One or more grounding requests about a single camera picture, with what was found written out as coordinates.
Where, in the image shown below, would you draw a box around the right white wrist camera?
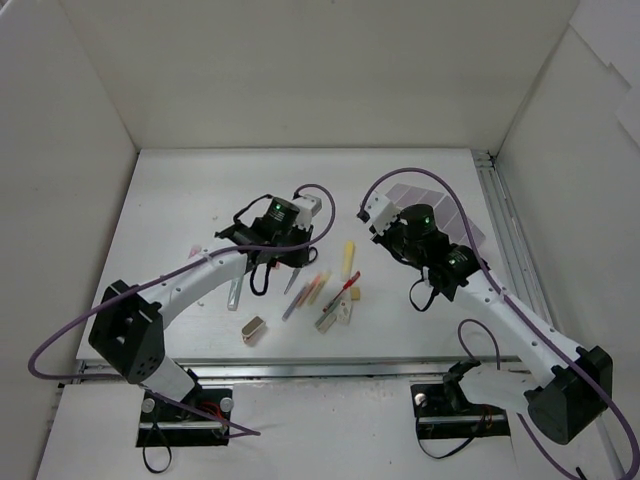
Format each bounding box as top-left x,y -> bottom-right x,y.
356,193 -> 400,235

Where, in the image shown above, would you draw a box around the purple pastel highlighter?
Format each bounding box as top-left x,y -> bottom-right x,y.
282,282 -> 309,321

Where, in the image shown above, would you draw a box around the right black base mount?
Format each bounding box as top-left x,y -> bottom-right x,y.
410,360 -> 510,440

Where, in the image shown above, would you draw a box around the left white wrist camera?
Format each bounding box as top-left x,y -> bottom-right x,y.
292,194 -> 322,231

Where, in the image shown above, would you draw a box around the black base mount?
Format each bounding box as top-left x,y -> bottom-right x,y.
410,360 -> 510,440
136,386 -> 234,448

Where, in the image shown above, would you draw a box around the black handled scissors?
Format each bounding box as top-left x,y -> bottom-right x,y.
284,268 -> 301,295

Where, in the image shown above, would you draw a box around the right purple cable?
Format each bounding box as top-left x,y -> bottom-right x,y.
359,167 -> 634,476

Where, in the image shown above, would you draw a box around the purple divided organizer box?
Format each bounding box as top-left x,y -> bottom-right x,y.
386,183 -> 470,246

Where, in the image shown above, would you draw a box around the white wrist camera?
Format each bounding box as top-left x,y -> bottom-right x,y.
356,193 -> 400,235
292,194 -> 322,231

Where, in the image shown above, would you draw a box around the white eraser with label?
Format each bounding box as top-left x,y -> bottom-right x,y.
333,295 -> 353,325

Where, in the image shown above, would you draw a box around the green pastel marker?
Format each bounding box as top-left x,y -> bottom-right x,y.
315,312 -> 337,334

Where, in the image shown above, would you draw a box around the yellow pastel highlighter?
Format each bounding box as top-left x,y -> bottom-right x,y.
307,270 -> 332,306

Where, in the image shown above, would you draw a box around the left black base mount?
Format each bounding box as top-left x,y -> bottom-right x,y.
136,386 -> 234,448

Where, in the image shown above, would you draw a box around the orange pastel highlighter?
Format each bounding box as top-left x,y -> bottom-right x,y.
295,271 -> 330,308

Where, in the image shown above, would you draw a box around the tan eraser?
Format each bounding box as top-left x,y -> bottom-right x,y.
349,286 -> 361,301

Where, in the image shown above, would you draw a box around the red gel pen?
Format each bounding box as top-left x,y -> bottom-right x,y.
323,271 -> 361,313

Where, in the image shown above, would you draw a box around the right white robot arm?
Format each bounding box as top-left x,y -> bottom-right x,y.
359,195 -> 613,445

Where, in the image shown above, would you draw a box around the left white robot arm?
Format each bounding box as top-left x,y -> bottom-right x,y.
89,195 -> 322,420

